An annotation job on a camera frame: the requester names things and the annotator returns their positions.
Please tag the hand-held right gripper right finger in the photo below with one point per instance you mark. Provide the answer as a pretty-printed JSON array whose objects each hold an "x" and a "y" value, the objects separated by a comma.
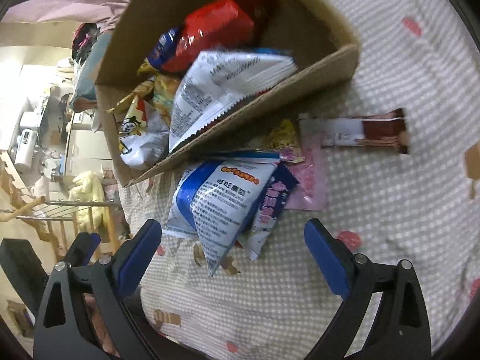
[{"x": 326, "y": 258}]

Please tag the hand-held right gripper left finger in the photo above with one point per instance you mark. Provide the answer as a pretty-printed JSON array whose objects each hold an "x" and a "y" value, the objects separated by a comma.
[{"x": 138, "y": 255}]

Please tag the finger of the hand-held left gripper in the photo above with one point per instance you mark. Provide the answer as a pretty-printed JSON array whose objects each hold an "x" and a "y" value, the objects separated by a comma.
[{"x": 84, "y": 247}]

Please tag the purple white snack packet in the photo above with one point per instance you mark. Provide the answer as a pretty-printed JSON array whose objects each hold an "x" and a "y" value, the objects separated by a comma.
[{"x": 270, "y": 206}]

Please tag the pink snack packet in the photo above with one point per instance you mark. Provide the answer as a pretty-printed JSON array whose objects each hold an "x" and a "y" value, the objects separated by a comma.
[{"x": 309, "y": 182}]

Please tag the blue white snack packet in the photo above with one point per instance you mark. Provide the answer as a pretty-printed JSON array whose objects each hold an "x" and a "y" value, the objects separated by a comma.
[{"x": 217, "y": 198}]

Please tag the white cartoon snack packet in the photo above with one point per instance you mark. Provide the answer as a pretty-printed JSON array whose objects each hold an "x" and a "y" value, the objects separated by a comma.
[{"x": 142, "y": 135}]

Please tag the yellow black snack packet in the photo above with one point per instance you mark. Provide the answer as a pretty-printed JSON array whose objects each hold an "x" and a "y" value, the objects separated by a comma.
[{"x": 281, "y": 138}]

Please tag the brown white snack bar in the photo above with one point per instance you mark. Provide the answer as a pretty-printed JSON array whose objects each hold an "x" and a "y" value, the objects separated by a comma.
[{"x": 360, "y": 131}]

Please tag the orange brown snack packet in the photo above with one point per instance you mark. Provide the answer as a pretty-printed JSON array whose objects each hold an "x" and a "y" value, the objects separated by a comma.
[{"x": 131, "y": 97}]

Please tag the white fine-print snack packet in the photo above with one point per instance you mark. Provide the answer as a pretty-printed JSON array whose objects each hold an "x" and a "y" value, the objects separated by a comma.
[{"x": 225, "y": 82}]

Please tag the dark blue snack packet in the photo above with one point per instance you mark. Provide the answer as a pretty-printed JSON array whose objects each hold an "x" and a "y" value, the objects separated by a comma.
[{"x": 165, "y": 45}]

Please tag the red snack packet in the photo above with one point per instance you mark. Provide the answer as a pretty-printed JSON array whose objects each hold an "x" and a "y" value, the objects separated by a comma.
[{"x": 213, "y": 26}]

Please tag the brown cardboard box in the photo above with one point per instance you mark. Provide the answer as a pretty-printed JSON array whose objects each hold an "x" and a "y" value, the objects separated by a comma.
[{"x": 150, "y": 3}]

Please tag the pale yellow jacket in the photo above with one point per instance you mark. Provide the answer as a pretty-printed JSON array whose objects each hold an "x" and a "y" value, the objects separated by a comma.
[{"x": 88, "y": 191}]

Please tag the white kitchen cabinet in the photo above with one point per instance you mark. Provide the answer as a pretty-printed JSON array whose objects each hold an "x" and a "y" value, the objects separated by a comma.
[{"x": 88, "y": 146}]

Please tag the teal cushion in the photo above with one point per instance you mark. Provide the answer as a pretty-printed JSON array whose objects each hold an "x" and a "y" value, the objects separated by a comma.
[{"x": 86, "y": 75}]

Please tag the pile of dark clothes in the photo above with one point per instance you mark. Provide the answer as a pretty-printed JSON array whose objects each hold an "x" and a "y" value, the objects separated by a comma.
[{"x": 84, "y": 41}]

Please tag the pink curtain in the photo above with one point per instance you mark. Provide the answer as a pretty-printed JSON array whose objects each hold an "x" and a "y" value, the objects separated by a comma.
[{"x": 56, "y": 7}]

